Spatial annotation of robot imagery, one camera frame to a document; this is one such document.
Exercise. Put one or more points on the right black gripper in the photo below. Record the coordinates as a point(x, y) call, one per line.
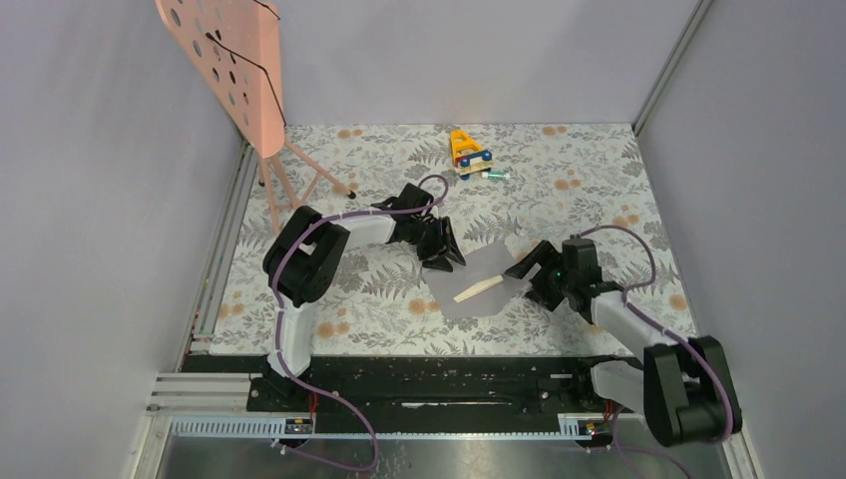
point(547, 256)

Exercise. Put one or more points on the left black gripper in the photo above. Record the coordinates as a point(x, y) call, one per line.
point(443, 249)

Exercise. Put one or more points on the grey lavender envelope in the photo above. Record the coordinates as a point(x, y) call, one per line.
point(483, 264)

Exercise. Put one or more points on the beige lined letter paper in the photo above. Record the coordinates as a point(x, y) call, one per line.
point(478, 288)

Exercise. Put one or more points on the green white glue stick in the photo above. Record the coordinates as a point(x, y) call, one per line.
point(495, 176)

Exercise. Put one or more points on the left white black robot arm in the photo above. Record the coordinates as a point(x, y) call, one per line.
point(303, 261)

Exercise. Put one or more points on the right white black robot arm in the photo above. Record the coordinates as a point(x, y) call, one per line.
point(682, 386)

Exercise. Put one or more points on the floral patterned table mat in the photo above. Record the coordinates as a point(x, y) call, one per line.
point(565, 179)

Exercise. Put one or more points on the yellow blue toy car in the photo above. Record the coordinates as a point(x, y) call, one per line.
point(468, 156)

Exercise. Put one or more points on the pink perforated music stand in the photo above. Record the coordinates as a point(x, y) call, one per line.
point(235, 46)

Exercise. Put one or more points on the white slotted cable duct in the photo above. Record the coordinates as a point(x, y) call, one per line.
point(285, 428)

